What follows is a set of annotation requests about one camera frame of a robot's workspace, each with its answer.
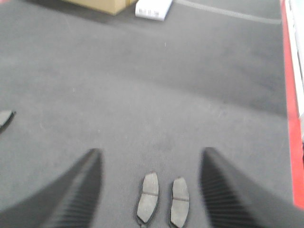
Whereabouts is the white long carton box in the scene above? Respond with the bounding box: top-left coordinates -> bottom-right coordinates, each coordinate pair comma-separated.
135,0 -> 173,21

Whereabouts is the white control cabinet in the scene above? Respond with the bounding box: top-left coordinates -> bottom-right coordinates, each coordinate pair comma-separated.
285,0 -> 304,139

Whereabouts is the brown cardboard box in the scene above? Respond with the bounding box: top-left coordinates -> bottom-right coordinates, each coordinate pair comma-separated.
65,0 -> 137,16

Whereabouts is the dark grey brake pad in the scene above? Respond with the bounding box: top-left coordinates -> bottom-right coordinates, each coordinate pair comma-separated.
170,177 -> 190,228
136,172 -> 160,228
0,110 -> 16,132

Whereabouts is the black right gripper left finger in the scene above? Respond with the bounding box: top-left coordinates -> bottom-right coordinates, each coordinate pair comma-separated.
0,148 -> 102,228

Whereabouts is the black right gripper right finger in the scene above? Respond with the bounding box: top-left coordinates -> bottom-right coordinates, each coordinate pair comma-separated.
200,147 -> 304,228

